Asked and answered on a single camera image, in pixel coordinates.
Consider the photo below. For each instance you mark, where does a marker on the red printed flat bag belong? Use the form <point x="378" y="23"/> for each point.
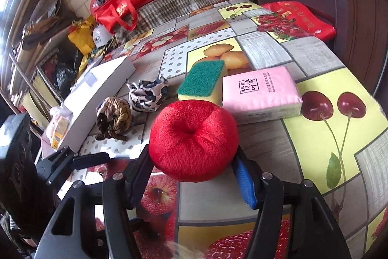
<point x="300" y="16"/>

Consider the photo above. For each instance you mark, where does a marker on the brown braided scrunchie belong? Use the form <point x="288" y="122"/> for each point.
<point x="116" y="116"/>

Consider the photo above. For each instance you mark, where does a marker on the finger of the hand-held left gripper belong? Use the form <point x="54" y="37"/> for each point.
<point x="91" y="160"/>

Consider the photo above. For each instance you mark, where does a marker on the zebra print scrunchie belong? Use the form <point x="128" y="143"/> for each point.
<point x="142" y="95"/>

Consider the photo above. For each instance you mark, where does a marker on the black plastic bag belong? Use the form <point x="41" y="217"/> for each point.
<point x="65" y="75"/>

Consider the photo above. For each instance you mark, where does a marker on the red plush apple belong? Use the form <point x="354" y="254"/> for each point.
<point x="191" y="137"/>

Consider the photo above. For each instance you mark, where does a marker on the white cardboard box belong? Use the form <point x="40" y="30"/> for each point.
<point x="91" y="95"/>

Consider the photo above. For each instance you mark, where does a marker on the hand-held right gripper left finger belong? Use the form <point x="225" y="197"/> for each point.
<point x="136" y="183"/>

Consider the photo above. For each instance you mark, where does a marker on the clear bag with yellow packet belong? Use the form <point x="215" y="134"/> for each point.
<point x="59" y="128"/>

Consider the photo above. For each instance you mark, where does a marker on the pink tissue pack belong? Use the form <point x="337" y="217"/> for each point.
<point x="260" y="95"/>

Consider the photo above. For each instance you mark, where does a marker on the white plastic jar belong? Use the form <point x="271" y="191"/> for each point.
<point x="101" y="34"/>

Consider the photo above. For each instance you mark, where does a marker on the yellow plastic bag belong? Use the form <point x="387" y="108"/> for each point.
<point x="80" y="36"/>

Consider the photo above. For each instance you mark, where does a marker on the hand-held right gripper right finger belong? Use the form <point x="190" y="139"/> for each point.
<point x="247" y="183"/>

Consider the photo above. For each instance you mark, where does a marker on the fruit print tablecloth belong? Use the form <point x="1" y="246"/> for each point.
<point x="272" y="140"/>

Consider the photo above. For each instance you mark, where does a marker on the green and yellow sponge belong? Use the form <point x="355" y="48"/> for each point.
<point x="201" y="77"/>

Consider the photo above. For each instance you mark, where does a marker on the wood grain door frame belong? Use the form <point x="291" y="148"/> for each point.
<point x="363" y="19"/>

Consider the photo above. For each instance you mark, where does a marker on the metal storage shelf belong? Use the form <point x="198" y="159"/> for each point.
<point x="27" y="64"/>

